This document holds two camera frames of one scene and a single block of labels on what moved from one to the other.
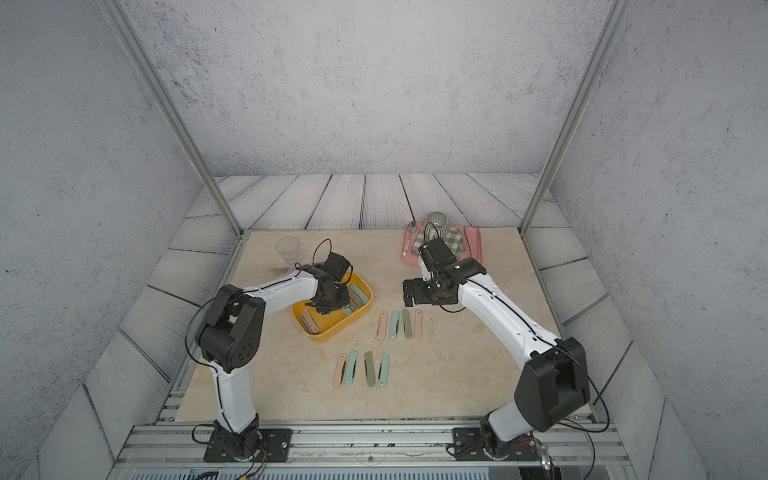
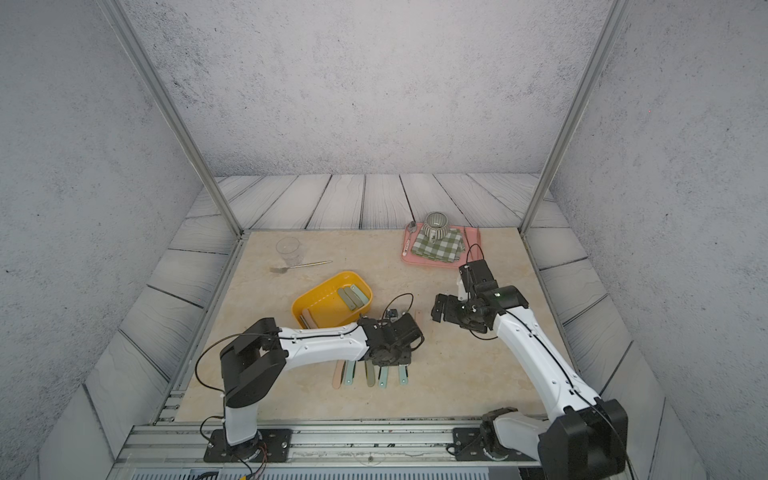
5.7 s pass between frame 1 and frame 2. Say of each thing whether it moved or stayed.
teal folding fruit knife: stayed
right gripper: moved
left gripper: moved
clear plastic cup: stayed
